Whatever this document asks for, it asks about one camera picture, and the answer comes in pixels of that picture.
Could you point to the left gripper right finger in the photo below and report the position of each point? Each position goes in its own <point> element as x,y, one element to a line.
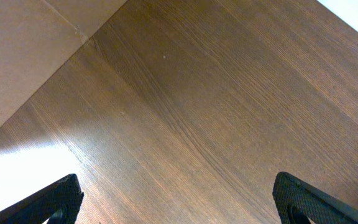
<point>299,202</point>

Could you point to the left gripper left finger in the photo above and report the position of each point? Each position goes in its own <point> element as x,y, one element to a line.
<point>58,203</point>

